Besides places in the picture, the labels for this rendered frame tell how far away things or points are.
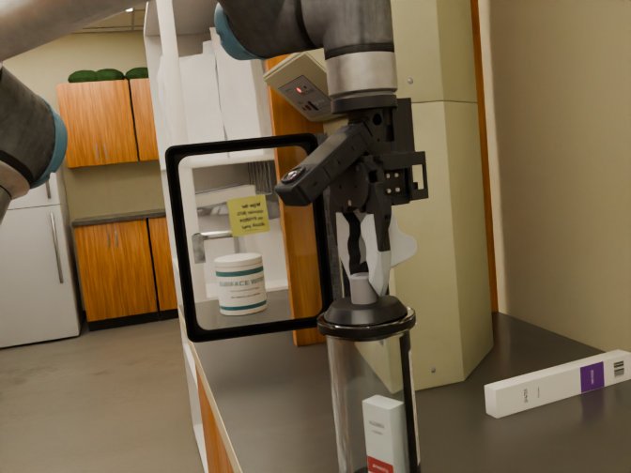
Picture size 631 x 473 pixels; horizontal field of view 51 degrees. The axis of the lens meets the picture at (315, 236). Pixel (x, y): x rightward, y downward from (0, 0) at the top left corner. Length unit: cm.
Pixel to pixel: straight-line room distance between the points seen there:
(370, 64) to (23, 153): 45
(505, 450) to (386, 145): 44
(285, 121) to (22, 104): 63
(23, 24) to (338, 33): 33
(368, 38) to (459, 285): 56
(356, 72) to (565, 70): 75
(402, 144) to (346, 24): 14
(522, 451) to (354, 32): 57
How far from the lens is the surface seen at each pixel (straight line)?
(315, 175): 66
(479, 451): 94
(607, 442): 98
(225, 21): 77
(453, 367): 117
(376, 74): 70
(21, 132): 91
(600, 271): 136
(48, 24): 77
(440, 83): 111
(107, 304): 611
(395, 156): 71
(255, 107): 230
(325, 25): 72
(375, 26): 71
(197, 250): 133
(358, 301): 72
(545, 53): 144
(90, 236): 603
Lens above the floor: 135
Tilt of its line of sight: 7 degrees down
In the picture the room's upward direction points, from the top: 6 degrees counter-clockwise
